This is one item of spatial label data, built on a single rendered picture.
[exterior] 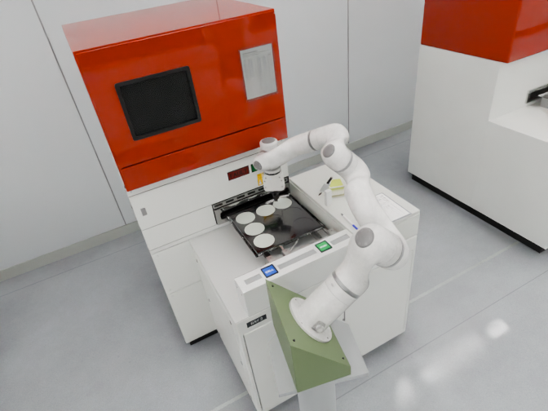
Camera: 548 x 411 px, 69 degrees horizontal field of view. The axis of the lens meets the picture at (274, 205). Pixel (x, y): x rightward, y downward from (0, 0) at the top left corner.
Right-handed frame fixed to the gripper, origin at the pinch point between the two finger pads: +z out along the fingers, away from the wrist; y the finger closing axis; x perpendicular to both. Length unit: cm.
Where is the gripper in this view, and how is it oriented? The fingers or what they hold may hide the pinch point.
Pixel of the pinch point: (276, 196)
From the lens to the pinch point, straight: 200.3
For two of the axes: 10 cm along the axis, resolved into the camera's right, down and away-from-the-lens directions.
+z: 1.1, 8.1, 5.8
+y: 9.9, -0.5, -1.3
